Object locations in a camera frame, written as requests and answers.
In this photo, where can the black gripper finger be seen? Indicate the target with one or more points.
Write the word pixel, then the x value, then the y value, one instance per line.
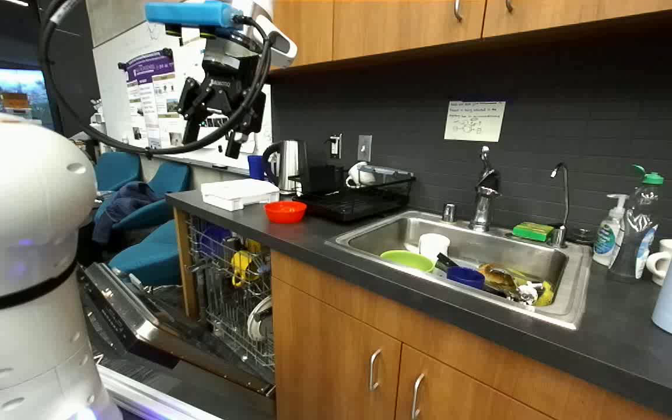
pixel 192 123
pixel 237 143

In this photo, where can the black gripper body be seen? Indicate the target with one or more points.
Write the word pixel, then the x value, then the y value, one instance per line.
pixel 228 89

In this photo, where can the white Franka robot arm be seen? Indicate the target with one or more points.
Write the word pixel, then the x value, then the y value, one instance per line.
pixel 25 234

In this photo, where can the stainless dishwasher door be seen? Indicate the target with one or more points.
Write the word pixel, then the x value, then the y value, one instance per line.
pixel 140 327

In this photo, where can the stainless electric kettle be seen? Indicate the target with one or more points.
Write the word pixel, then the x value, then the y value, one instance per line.
pixel 287 163

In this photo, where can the teal chair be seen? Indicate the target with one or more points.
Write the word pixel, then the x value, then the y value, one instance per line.
pixel 168 179
pixel 117 169
pixel 150 257

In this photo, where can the purple headed poster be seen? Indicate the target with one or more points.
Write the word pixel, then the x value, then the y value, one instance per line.
pixel 150 78

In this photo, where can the red bowl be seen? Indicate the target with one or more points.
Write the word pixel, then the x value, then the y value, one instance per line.
pixel 285 210

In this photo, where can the whiteboard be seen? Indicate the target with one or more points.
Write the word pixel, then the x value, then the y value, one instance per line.
pixel 116 78

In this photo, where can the blue plastic cup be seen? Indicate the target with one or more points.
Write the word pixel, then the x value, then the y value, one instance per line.
pixel 210 238

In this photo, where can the yellow cup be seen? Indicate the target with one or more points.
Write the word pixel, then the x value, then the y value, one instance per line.
pixel 253 246

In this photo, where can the yellow mug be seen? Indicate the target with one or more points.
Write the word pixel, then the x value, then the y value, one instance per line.
pixel 242 266

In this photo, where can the black dish drying rack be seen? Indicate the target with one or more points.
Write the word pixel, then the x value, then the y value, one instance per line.
pixel 360 204

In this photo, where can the white plate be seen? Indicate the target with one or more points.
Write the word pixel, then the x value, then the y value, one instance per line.
pixel 258 318

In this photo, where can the bright display screen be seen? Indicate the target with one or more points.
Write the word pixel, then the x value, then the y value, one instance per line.
pixel 10 94

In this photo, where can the green bowl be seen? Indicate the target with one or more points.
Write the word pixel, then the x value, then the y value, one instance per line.
pixel 407 259

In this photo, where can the white cup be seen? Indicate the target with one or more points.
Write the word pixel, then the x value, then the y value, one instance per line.
pixel 435 246

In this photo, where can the wooden base cabinets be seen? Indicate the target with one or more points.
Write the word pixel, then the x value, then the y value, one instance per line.
pixel 327 350

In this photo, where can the chrome kitchen faucet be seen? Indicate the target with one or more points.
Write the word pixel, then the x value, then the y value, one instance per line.
pixel 482 204

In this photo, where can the dark blue bowl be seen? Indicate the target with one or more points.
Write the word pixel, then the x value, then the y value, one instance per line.
pixel 467 278

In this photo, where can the stainless steel sink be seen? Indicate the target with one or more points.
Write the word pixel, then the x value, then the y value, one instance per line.
pixel 507 253

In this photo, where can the green sponge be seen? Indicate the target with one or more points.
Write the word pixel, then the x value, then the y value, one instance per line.
pixel 532 232

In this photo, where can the yellow dirty dish pile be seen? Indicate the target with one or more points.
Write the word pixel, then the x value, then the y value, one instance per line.
pixel 518 284

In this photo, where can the thin gooseneck water tap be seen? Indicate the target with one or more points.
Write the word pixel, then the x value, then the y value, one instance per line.
pixel 565 200

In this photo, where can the clear soap pump bottle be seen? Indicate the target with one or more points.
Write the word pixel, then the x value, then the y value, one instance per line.
pixel 609 236

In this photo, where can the green cap dish soap bottle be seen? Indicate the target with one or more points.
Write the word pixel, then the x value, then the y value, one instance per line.
pixel 644 234

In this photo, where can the white mug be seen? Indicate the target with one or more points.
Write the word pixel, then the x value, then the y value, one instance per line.
pixel 663 259

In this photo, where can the blue wrapped wrist camera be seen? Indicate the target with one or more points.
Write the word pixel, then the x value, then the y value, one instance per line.
pixel 188 14

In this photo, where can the wooden wall cabinets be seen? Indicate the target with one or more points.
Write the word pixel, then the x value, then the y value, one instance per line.
pixel 397 26

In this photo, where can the white wall notice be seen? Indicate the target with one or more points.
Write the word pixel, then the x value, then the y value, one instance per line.
pixel 474 119

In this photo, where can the aluminium rail with purple light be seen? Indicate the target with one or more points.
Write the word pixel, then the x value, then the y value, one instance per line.
pixel 140 396

